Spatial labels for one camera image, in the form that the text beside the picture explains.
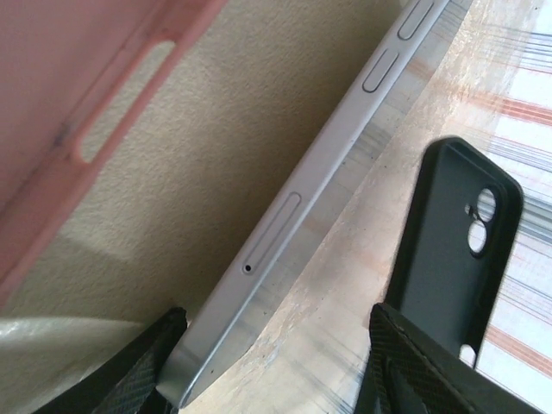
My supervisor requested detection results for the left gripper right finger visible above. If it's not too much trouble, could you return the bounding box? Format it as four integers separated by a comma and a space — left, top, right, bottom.
355, 301, 552, 414

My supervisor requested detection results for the silver smartphone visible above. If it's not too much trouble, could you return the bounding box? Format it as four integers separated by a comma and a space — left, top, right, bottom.
155, 0, 475, 410

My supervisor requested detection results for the pink silicone phone case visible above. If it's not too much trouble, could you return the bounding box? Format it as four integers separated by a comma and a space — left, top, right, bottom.
0, 0, 223, 303

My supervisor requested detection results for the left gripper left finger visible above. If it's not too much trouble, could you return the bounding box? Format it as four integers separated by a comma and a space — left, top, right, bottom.
38, 305, 189, 414

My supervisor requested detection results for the black phone case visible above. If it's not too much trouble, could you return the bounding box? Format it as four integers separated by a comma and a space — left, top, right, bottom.
395, 135, 526, 371

